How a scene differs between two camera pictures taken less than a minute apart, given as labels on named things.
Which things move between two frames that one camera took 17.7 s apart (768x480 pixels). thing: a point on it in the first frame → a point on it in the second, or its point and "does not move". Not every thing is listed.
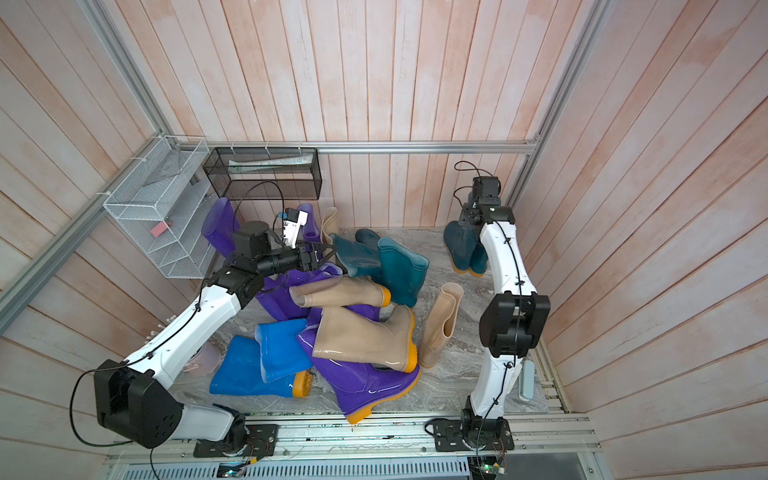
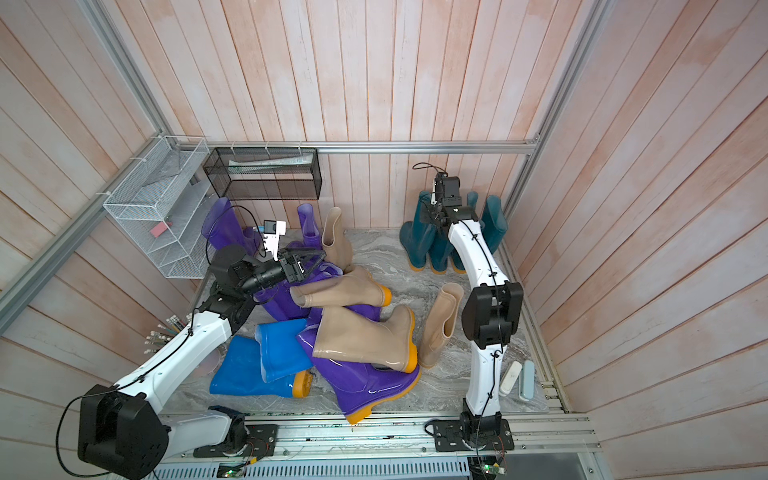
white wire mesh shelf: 164,204 does not move
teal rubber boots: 400,272 → 440,251
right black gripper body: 467,214 → 430,213
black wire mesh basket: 267,173 does not move
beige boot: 440,325 does not move
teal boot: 360,256 → 416,235
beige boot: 352,291 does not move
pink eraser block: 160,228 does not move
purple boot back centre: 310,231 does not move
